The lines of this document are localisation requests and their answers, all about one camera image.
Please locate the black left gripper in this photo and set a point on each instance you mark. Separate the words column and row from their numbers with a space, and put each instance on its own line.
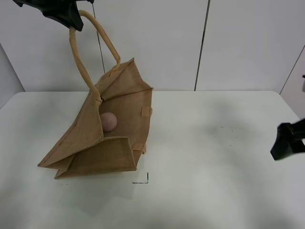
column 62, row 11

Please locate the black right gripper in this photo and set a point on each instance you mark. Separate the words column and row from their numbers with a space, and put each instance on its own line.
column 289, row 140

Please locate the pink peach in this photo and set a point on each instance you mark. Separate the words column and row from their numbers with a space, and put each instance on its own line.
column 109, row 121

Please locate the brown linen tote bag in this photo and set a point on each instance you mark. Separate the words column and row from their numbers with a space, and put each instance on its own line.
column 85, row 149

